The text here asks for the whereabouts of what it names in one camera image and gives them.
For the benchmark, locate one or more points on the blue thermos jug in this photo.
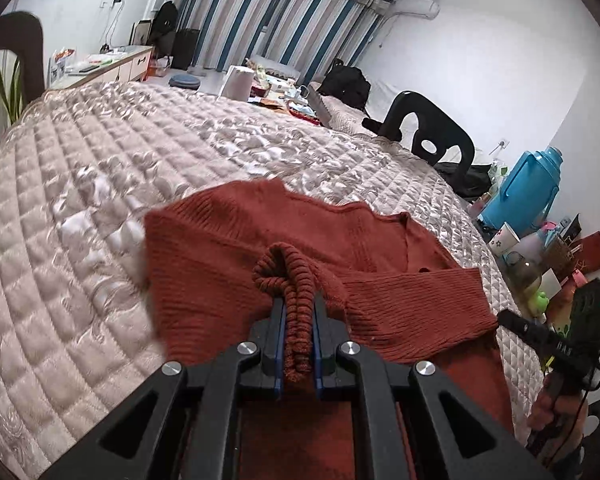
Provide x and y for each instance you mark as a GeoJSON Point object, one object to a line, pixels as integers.
{"type": "Point", "coordinates": [525, 190]}

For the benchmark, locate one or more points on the cluttered low table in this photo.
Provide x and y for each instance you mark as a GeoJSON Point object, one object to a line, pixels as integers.
{"type": "Point", "coordinates": [285, 95]}

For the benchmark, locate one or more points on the clear glass jar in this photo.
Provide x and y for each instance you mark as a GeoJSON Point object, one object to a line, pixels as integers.
{"type": "Point", "coordinates": [522, 272]}

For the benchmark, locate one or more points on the white low cabinet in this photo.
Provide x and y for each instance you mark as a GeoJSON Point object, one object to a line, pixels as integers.
{"type": "Point", "coordinates": [105, 67]}

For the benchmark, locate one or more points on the rust red knit sweater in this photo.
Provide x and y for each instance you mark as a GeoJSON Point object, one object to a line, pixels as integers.
{"type": "Point", "coordinates": [230, 245]}

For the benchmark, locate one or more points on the dark brown chair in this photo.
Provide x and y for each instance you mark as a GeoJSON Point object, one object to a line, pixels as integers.
{"type": "Point", "coordinates": [25, 45]}

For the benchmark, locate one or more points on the beige quilted bedspread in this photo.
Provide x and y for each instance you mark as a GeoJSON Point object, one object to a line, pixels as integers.
{"type": "Point", "coordinates": [105, 200]}

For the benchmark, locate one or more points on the black suitcase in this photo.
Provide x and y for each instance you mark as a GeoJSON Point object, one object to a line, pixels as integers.
{"type": "Point", "coordinates": [186, 50]}

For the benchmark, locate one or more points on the black plastic chair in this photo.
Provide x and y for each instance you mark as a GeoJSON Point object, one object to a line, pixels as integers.
{"type": "Point", "coordinates": [405, 115]}

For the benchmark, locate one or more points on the black backpack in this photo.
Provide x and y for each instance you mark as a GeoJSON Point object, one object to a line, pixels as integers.
{"type": "Point", "coordinates": [346, 85]}

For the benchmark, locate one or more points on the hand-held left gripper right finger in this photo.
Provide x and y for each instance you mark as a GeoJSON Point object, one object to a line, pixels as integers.
{"type": "Point", "coordinates": [317, 345]}

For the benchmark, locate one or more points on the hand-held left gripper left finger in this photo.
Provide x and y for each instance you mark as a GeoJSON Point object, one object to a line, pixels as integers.
{"type": "Point", "coordinates": [280, 345]}

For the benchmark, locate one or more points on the white air conditioner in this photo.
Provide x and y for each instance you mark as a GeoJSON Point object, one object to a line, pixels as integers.
{"type": "Point", "coordinates": [416, 8]}

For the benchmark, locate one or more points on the black hanging bag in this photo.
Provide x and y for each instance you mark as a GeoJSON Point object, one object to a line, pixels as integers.
{"type": "Point", "coordinates": [164, 27]}

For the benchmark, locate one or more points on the blue striped curtains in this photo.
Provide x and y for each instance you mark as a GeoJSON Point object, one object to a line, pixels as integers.
{"type": "Point", "coordinates": [290, 15]}

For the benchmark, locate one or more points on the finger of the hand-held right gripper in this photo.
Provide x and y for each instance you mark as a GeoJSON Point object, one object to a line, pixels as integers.
{"type": "Point", "coordinates": [525, 331]}

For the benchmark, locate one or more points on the green toy figure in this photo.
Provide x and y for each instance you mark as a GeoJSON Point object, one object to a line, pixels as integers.
{"type": "Point", "coordinates": [539, 303]}

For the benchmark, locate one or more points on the person's right hand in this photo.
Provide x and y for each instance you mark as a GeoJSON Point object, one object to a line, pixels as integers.
{"type": "Point", "coordinates": [555, 405]}

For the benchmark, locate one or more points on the green potted plant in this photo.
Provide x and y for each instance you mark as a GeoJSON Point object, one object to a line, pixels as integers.
{"type": "Point", "coordinates": [11, 90]}

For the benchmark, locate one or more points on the white patterned mug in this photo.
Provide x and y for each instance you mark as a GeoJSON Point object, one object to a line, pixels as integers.
{"type": "Point", "coordinates": [504, 243]}

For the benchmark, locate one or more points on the red gift bag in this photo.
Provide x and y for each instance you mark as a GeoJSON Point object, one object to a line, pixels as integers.
{"type": "Point", "coordinates": [592, 250]}

